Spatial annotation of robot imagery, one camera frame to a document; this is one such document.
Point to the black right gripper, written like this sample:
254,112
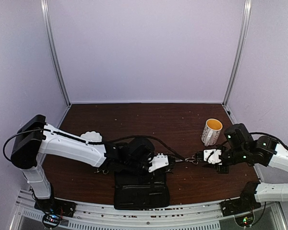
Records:
220,170

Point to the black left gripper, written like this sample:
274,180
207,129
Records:
158,172

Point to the silver scissors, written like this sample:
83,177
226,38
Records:
102,171
192,159

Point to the black zip tool case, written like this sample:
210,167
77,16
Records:
140,192

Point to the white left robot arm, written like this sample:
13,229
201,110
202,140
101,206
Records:
37,137

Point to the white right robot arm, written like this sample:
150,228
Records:
267,150

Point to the white patterned mug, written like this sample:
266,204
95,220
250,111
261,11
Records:
211,132

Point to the white scalloped bowl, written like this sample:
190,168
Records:
92,136

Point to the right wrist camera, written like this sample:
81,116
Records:
211,156

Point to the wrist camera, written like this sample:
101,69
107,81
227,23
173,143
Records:
211,156
160,161

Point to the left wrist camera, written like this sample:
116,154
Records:
160,161

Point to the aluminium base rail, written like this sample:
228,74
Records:
91,216

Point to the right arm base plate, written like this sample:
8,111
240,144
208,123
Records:
241,209

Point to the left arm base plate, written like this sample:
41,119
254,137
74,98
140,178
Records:
55,210

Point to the right aluminium frame post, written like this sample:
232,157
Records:
241,43

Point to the aluminium frame post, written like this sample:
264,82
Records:
241,43
53,52

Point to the left aluminium frame post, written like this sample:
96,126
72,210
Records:
53,52

